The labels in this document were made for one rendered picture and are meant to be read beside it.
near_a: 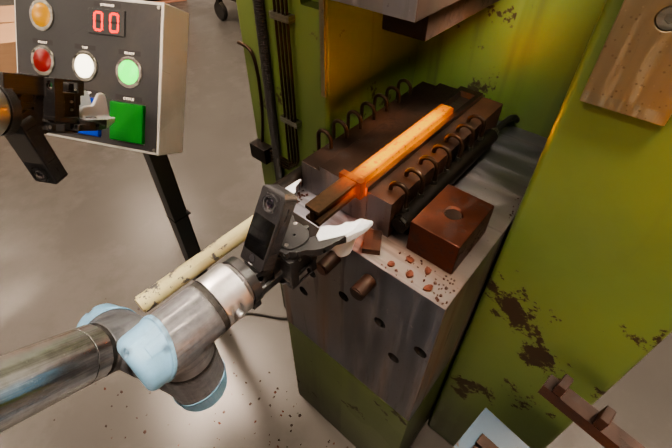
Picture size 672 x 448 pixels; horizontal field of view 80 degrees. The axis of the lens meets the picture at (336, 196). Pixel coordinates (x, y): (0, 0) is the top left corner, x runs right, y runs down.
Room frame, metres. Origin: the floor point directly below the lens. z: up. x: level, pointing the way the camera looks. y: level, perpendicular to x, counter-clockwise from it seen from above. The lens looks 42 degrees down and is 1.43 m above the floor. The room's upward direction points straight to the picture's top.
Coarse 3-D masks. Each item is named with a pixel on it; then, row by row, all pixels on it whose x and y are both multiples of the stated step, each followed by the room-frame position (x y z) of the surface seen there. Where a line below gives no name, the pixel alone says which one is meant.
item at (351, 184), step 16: (432, 112) 0.71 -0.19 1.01; (448, 112) 0.72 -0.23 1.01; (416, 128) 0.66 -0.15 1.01; (432, 128) 0.67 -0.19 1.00; (400, 144) 0.60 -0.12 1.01; (368, 160) 0.55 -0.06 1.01; (384, 160) 0.55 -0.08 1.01; (352, 176) 0.50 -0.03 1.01; (368, 176) 0.51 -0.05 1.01; (336, 192) 0.47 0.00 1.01; (352, 192) 0.49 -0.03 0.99; (320, 208) 0.43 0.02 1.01; (336, 208) 0.46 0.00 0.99; (320, 224) 0.42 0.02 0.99
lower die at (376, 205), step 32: (416, 96) 0.83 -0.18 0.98; (448, 96) 0.80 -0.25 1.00; (480, 96) 0.80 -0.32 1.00; (352, 128) 0.70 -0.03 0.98; (384, 128) 0.68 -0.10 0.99; (448, 128) 0.68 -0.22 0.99; (480, 128) 0.70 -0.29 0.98; (320, 160) 0.59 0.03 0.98; (352, 160) 0.58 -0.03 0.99; (416, 160) 0.58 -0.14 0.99; (320, 192) 0.56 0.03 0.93; (384, 192) 0.49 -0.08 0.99; (416, 192) 0.52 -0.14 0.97; (384, 224) 0.47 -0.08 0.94
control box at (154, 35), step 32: (32, 0) 0.84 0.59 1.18; (64, 0) 0.82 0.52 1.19; (96, 0) 0.80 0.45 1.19; (128, 0) 0.79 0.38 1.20; (32, 32) 0.81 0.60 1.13; (64, 32) 0.79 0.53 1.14; (96, 32) 0.77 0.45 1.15; (128, 32) 0.76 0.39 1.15; (160, 32) 0.74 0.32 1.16; (32, 64) 0.78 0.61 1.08; (64, 64) 0.76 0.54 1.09; (96, 64) 0.75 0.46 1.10; (160, 64) 0.72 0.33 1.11; (128, 96) 0.70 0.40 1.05; (160, 96) 0.69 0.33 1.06; (160, 128) 0.66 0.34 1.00
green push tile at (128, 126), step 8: (112, 104) 0.69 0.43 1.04; (120, 104) 0.69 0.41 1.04; (128, 104) 0.69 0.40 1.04; (136, 104) 0.69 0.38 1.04; (112, 112) 0.69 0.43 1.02; (120, 112) 0.68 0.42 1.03; (128, 112) 0.68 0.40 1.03; (136, 112) 0.68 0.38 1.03; (144, 112) 0.68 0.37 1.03; (120, 120) 0.68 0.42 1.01; (128, 120) 0.67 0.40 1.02; (136, 120) 0.67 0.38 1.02; (144, 120) 0.67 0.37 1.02; (112, 128) 0.67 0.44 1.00; (120, 128) 0.67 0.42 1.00; (128, 128) 0.67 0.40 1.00; (136, 128) 0.66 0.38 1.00; (144, 128) 0.66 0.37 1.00; (112, 136) 0.66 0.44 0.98; (120, 136) 0.66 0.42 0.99; (128, 136) 0.66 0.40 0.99; (136, 136) 0.65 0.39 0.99; (144, 136) 0.66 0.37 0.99
